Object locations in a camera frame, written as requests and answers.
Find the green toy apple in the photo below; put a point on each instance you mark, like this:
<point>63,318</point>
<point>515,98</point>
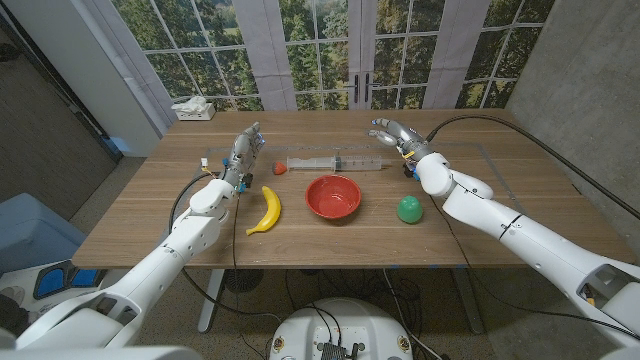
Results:
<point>410,210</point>

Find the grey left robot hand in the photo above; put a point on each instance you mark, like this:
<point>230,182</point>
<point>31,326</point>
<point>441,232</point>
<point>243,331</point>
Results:
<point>240,155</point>

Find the yellow toy banana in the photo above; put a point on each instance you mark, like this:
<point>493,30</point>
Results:
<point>272,210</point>

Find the grey table leg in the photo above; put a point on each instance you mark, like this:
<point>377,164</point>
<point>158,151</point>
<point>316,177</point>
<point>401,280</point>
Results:
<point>470,305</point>

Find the white table leg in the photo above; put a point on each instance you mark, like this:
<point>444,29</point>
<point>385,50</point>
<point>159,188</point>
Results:
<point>210,300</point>

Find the black trouser leg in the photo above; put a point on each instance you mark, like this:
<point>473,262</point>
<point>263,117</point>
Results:
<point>11,317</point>

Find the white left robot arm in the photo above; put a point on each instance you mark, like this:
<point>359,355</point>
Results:
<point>160,265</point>

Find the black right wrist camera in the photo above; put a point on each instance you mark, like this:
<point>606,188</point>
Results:
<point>411,172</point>

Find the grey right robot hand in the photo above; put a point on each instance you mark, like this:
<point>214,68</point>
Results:
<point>405,136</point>

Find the large clear plastic syringe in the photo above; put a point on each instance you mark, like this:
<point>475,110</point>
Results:
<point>320,163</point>

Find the blue and black foot pedal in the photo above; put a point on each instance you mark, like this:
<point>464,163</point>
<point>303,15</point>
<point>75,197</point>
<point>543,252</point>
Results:
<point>50,282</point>

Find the grey sneaker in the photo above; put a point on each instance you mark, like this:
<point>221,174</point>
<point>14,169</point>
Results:
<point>50,306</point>
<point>11,295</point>

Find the printed window forest backdrop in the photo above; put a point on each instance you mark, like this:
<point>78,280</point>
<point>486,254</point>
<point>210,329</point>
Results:
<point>320,50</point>

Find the red toy strawberry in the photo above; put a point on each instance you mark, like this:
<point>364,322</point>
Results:
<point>279,168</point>

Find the crumpled white tissue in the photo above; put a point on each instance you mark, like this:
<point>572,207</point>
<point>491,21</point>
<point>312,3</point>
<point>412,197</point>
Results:
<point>192,105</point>

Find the white panel under table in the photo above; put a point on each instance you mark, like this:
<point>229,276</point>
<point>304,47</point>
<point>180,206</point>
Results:
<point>117,280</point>

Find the white robot head edge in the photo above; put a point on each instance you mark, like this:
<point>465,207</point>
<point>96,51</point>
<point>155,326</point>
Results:
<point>100,354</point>

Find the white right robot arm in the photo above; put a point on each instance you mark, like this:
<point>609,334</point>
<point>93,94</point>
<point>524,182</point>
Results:
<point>540,240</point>

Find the blue upholstered seat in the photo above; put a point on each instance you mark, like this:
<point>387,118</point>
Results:
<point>30,230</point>

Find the white tissue box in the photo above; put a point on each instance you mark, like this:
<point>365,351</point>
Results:
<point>200,115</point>

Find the red bowl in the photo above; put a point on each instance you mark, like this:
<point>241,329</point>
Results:
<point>333,197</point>

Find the black round floor fan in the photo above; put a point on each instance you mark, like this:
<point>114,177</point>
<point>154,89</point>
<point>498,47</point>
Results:
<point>243,280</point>

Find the white robot torso base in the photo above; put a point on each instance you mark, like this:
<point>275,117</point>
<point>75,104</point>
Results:
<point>345,325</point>

